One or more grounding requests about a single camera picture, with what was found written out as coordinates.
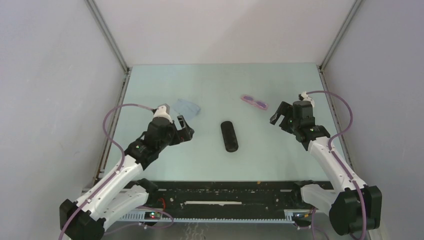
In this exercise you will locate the aluminium frame post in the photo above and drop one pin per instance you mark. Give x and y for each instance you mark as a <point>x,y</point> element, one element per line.
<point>104,29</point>
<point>340,34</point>

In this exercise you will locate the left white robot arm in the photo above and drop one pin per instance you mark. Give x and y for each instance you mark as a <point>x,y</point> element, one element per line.
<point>90,216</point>

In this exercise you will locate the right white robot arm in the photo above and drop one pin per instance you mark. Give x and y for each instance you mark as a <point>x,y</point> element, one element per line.
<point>354,206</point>

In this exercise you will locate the left aluminium frame post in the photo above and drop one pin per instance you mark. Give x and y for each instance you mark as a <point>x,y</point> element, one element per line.
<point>104,29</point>

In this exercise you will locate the right aluminium frame post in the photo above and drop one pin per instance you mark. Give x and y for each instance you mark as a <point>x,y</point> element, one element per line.
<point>340,34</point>

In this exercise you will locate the white cable duct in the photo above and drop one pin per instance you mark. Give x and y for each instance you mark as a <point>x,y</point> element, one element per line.
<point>140,216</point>

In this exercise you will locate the light blue cleaning cloth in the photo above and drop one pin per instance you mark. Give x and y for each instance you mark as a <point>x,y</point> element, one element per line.
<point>186,108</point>

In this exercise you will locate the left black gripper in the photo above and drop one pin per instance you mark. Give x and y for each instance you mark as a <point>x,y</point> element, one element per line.
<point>185,134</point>

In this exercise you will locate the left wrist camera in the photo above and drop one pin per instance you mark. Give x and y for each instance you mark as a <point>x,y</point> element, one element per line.
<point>163,111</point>

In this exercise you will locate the black glasses case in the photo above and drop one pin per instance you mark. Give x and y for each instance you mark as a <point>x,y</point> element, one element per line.
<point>229,136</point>

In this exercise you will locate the pink sunglasses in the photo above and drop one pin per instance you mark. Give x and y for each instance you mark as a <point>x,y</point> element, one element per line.
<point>254,102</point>

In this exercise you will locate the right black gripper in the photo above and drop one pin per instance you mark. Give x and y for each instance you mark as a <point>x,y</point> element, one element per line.
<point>281,110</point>

